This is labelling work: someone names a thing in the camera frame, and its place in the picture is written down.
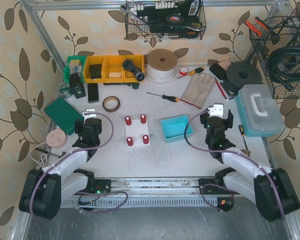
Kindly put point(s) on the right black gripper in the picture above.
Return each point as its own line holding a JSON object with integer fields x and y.
{"x": 230, "y": 119}

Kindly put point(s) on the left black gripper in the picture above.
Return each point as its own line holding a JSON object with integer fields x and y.
{"x": 78, "y": 127}

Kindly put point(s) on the brown tape roll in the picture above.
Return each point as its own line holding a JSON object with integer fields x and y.
{"x": 111, "y": 104}

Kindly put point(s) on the beige work glove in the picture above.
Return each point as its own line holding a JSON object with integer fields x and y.
{"x": 198, "y": 89}

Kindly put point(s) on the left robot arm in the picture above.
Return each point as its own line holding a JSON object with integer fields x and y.
{"x": 45, "y": 189}

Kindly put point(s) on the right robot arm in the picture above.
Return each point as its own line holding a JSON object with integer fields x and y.
{"x": 271, "y": 190}

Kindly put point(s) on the teal spring tray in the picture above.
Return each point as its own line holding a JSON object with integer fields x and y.
{"x": 173, "y": 128}

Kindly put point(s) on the small yellow screwdriver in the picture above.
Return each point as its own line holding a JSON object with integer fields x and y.
{"x": 242, "y": 132}

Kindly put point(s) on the green notebook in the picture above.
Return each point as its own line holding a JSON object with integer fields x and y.
{"x": 63, "y": 115}

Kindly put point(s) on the brass padlock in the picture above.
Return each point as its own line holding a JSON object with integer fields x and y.
{"x": 246, "y": 152}

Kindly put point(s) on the clear teal toolbox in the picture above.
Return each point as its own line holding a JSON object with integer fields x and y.
{"x": 258, "y": 111}

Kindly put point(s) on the black meter device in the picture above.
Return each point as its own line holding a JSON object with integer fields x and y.
{"x": 76, "y": 86}

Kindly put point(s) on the glass jar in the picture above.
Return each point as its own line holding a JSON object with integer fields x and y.
{"x": 65, "y": 91}

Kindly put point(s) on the long black screwdriver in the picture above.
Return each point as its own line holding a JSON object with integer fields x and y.
{"x": 166, "y": 97}

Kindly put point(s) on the black box with sponge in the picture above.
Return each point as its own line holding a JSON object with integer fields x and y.
{"x": 219, "y": 69}

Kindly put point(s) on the yellow black screwdriver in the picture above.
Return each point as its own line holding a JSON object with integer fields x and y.
{"x": 190, "y": 73}

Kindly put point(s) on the black box in bin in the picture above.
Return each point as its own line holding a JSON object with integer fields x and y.
{"x": 95, "y": 71}

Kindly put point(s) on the red white tape roll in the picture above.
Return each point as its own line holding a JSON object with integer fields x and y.
{"x": 183, "y": 71}

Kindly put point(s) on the yellow bin right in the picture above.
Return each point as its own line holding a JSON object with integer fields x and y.
{"x": 139, "y": 61}

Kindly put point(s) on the yellow bin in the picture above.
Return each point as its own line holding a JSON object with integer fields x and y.
{"x": 112, "y": 69}
{"x": 94, "y": 59}
{"x": 139, "y": 61}

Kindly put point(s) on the green bin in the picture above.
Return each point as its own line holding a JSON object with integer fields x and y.
{"x": 74, "y": 65}

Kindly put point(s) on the yellow bin middle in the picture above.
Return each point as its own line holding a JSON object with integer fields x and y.
{"x": 112, "y": 69}

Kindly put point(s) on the yellow bin left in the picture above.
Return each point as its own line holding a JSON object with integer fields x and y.
{"x": 94, "y": 59}

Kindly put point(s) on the black pipe fitting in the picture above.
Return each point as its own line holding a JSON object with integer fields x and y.
{"x": 129, "y": 66}

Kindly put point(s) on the orange pliers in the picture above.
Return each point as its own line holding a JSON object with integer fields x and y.
{"x": 259, "y": 23}

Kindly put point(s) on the black tape roll in basket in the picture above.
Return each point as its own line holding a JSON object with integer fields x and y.
{"x": 174, "y": 19}

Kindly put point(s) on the silver wrench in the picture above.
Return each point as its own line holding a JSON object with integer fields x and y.
{"x": 126, "y": 10}

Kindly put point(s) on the black rail block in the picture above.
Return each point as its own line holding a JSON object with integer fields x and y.
{"x": 93, "y": 93}

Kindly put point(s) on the red handled hex key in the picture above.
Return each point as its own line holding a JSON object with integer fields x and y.
{"x": 224, "y": 92}

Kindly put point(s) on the white peg base plate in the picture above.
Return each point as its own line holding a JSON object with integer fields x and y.
{"x": 136, "y": 131}

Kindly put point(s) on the white cable spool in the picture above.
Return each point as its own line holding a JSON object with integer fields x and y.
{"x": 161, "y": 66}

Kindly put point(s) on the wire basket right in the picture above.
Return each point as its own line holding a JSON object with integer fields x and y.
{"x": 278, "y": 52}

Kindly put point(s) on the wire basket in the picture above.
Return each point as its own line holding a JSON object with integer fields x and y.
{"x": 154, "y": 13}
{"x": 278, "y": 52}

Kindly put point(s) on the wire basket top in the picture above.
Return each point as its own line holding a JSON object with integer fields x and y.
{"x": 154, "y": 13}

